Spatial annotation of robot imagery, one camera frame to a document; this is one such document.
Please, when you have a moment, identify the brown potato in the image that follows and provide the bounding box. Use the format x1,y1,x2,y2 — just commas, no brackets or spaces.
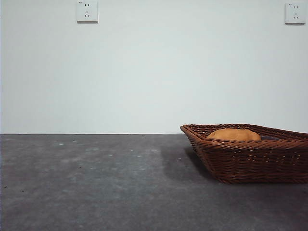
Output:
206,128,262,142

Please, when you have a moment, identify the brown woven wicker basket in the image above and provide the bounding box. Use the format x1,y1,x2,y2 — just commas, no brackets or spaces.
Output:
180,123,308,185

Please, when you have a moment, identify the white wall socket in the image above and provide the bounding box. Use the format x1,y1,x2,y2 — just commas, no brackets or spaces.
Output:
284,2,306,25
77,0,99,24

